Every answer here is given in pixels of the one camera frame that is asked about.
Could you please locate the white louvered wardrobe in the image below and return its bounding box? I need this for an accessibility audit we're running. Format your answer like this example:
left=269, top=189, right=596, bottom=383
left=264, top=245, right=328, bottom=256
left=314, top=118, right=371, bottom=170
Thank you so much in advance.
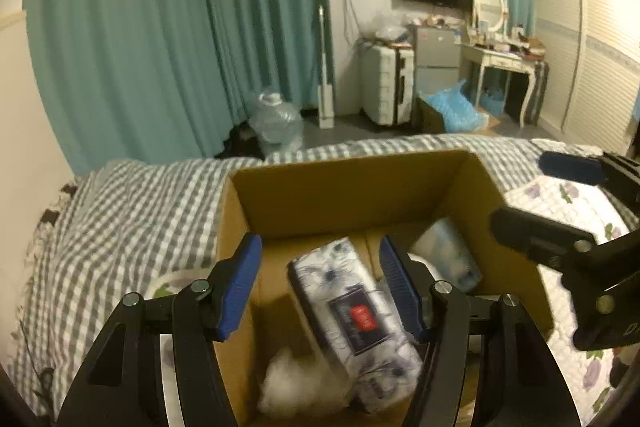
left=535, top=0, right=639, bottom=154

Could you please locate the white suitcase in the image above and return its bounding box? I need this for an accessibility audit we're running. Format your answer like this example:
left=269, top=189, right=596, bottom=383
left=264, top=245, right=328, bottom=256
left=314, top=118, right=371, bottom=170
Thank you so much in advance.
left=359, top=43, right=414, bottom=127

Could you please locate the grey mini fridge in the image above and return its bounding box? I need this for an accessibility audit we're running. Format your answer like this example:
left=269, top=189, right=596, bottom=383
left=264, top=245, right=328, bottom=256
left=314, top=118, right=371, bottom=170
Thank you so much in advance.
left=413, top=26, right=461, bottom=95

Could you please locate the white dressing table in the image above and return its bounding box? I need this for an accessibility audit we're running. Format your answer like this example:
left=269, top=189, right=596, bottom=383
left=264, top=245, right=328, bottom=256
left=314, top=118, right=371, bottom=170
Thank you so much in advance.
left=460, top=43, right=548, bottom=128

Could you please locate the white cotton fluff ball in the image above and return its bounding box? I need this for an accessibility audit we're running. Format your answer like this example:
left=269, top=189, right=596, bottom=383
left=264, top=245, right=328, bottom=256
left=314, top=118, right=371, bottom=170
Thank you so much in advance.
left=257, top=348, right=352, bottom=418

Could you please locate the white floral quilt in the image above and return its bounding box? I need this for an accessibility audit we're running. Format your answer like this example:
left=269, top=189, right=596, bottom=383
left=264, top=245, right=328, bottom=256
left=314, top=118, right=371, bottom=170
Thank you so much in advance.
left=144, top=173, right=637, bottom=427

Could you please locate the brown floor cardboard box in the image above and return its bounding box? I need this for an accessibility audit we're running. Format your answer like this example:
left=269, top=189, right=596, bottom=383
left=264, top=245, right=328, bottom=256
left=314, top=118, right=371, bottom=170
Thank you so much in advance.
left=412, top=96, right=500, bottom=135

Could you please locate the white stick vacuum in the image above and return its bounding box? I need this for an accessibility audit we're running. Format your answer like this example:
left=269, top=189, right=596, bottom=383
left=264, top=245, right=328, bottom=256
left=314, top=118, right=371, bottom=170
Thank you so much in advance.
left=318, top=4, right=334, bottom=130

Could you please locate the light blue tissue pack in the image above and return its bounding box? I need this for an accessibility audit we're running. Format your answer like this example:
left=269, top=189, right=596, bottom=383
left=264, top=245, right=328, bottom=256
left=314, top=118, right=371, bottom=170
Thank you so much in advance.
left=409, top=218, right=483, bottom=294

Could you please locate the blue plastic bag pile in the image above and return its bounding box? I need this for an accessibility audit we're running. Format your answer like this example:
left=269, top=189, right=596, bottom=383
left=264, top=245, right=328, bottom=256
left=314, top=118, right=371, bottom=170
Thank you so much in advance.
left=422, top=79, right=489, bottom=133

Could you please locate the white oval vanity mirror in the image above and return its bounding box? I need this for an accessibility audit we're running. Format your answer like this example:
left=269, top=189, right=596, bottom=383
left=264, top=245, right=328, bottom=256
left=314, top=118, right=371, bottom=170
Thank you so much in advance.
left=473, top=0, right=508, bottom=32

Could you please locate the patterned tissue pack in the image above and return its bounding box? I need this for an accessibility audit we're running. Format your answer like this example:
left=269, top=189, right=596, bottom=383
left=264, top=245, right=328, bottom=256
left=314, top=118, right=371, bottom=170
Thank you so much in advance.
left=288, top=237, right=422, bottom=413

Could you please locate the clear water jug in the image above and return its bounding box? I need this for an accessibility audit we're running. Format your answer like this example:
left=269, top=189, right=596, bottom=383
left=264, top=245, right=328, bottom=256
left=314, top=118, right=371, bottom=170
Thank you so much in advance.
left=248, top=89, right=304, bottom=156

